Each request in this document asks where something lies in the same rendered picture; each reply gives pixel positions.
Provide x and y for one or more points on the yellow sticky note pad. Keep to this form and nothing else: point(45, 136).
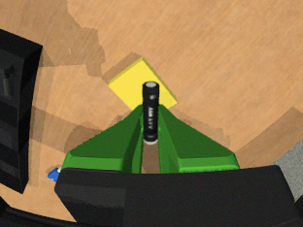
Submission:
point(127, 85)

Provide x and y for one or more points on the blue usb stick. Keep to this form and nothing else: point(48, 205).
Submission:
point(53, 175)

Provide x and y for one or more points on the black bolt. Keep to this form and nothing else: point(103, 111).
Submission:
point(5, 69)

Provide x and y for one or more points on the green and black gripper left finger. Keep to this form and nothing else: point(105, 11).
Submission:
point(112, 149)

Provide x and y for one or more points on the black three-compartment bin rack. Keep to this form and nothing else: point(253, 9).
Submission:
point(14, 134)

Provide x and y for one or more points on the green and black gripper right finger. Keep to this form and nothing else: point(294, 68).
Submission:
point(186, 150)

